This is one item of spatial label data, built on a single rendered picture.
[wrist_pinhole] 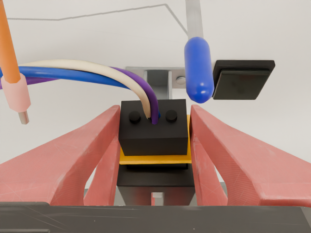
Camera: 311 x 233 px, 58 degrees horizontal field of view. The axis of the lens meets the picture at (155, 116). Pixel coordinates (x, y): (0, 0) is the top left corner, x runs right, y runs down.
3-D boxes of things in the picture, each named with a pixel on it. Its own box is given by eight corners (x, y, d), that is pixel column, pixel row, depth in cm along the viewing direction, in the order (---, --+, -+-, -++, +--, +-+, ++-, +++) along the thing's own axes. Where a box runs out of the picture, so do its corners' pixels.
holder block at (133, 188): (129, 153, 21) (126, 208, 19) (121, 117, 16) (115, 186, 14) (185, 153, 21) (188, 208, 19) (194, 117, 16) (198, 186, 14)
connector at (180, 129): (133, 144, 17) (132, 175, 16) (120, 97, 13) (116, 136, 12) (183, 143, 17) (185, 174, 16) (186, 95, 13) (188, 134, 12)
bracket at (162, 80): (128, 86, 22) (124, 144, 20) (125, 66, 20) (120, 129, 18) (186, 86, 22) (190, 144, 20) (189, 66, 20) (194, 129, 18)
